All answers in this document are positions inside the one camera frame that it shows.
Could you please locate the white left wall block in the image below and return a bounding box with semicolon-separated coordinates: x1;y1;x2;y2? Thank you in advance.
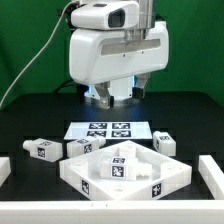
0;157;11;187

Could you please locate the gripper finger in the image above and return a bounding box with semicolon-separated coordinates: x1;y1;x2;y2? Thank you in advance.
94;83;114;109
132;73;151;99

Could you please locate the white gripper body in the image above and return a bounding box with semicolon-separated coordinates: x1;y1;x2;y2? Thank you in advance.
69;21;169;85

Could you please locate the white tag sheet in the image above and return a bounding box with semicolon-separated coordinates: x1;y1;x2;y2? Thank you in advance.
64;121;152;140

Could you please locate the white wall block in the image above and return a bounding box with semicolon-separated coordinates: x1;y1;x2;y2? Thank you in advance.
0;157;11;187
198;155;224;200

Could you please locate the white right wall block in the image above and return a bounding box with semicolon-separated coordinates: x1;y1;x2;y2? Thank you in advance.
198;155;224;200

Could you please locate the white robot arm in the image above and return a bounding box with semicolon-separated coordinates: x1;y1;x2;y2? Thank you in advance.
69;0;169;109

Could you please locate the black cable at base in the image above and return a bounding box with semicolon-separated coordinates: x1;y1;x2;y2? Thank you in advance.
52;79;84;94

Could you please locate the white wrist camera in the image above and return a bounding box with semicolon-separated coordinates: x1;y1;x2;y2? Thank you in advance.
71;1;140;30

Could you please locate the white cable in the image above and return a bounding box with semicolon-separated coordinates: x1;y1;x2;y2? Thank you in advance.
0;0;78;109

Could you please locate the white front wall rail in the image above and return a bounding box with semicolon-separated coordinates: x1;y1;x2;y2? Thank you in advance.
0;200;224;224

